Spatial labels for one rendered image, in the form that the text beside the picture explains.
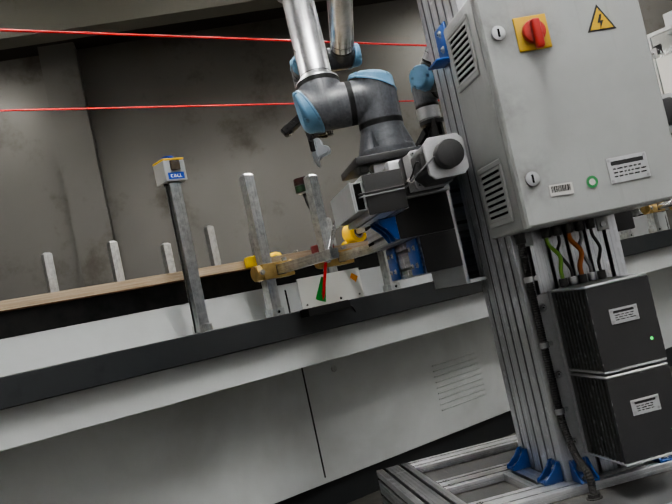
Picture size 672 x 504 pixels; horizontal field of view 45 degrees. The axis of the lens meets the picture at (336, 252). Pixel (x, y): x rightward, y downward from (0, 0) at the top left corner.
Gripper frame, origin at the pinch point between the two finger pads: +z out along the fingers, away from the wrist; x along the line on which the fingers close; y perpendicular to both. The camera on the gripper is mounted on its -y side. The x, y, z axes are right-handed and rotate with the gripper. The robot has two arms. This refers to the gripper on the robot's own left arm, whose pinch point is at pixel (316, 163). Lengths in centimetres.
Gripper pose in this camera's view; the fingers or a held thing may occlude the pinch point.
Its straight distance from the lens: 264.2
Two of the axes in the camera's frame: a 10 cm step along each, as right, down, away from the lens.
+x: 1.4, 0.3, 9.9
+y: 9.7, -2.2, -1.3
